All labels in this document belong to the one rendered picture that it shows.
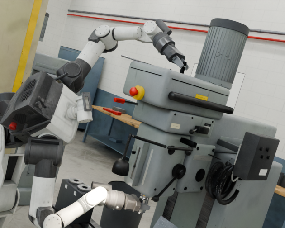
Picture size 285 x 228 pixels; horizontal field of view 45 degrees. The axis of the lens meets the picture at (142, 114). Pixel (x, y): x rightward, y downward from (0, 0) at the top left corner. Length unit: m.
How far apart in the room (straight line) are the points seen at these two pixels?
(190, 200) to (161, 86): 0.83
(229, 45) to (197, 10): 5.76
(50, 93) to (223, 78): 0.82
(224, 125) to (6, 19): 1.92
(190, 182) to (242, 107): 4.66
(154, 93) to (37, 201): 0.65
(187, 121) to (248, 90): 4.80
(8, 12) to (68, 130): 1.61
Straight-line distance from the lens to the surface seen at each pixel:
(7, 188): 1.94
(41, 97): 1.54
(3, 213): 2.06
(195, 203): 2.01
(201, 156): 1.74
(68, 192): 2.18
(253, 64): 6.41
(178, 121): 1.53
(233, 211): 1.97
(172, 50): 1.64
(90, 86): 9.00
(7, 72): 3.05
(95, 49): 1.80
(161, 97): 1.41
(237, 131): 1.95
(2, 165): 1.86
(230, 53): 1.77
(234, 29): 1.78
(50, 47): 11.34
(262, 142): 1.64
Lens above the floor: 1.83
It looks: 6 degrees down
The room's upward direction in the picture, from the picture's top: 16 degrees clockwise
